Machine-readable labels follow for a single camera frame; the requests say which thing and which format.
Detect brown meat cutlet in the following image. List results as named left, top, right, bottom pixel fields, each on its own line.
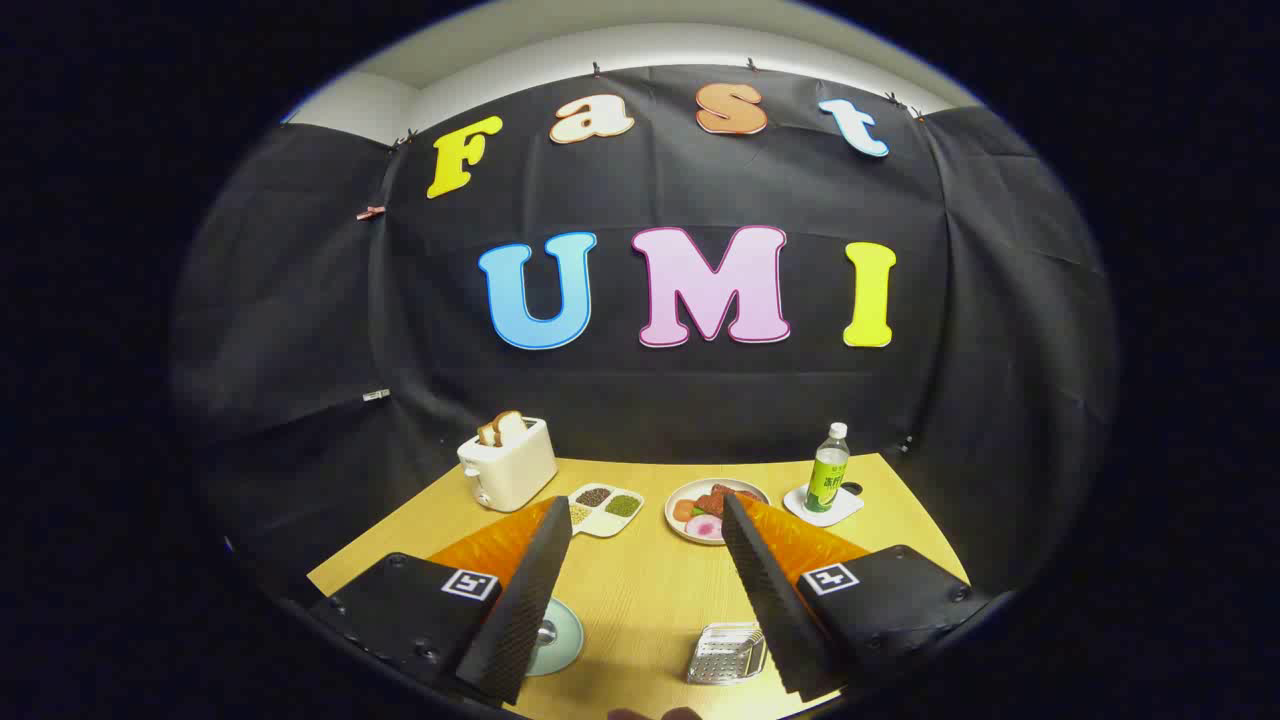
left=697, top=484, right=761, bottom=516

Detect white divided dish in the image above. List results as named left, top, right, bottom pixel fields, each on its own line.
left=566, top=483, right=645, bottom=539

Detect light green plate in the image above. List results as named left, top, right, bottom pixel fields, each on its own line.
left=525, top=598, right=585, bottom=678

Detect white toaster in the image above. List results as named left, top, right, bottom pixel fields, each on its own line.
left=457, top=416, right=559, bottom=513

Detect metal wire cutlery rack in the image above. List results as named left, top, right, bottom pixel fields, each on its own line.
left=686, top=622, right=769, bottom=686

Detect white square coaster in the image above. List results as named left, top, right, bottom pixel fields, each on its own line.
left=783, top=483, right=865, bottom=528

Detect white food plate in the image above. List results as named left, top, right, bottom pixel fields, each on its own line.
left=665, top=478, right=771, bottom=546

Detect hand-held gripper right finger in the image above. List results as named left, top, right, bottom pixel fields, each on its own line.
left=720, top=492, right=991, bottom=701

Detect green drink bottle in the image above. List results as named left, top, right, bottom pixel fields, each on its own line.
left=805, top=422, right=852, bottom=514

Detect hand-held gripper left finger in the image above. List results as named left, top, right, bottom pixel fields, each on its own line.
left=308, top=497, right=574, bottom=707

